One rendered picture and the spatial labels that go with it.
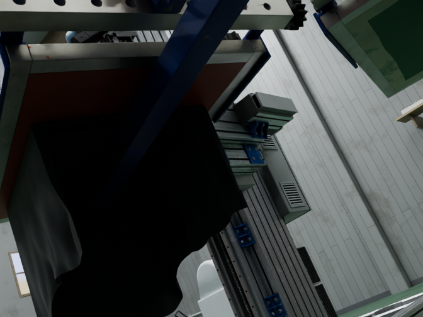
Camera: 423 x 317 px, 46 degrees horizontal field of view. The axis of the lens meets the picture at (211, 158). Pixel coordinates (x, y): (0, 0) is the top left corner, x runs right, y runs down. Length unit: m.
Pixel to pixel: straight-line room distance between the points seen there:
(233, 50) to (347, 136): 7.65
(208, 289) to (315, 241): 3.15
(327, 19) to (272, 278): 1.06
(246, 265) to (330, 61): 7.33
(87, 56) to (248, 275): 1.21
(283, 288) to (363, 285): 6.87
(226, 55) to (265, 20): 0.12
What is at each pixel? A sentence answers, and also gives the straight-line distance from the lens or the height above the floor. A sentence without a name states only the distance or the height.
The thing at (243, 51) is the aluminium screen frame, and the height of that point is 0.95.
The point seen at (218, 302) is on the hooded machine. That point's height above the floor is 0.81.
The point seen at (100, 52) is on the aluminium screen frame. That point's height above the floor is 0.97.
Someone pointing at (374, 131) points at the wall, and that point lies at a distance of 8.58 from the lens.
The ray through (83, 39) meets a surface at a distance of 1.23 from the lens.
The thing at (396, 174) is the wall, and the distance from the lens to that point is 8.44.
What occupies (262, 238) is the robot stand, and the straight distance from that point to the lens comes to 2.02.
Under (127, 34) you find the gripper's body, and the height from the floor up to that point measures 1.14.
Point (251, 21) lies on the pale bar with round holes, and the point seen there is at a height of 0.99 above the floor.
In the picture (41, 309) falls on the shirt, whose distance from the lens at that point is 1.42.
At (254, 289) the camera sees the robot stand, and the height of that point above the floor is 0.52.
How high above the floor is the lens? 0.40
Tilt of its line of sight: 19 degrees up
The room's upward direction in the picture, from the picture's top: 23 degrees counter-clockwise
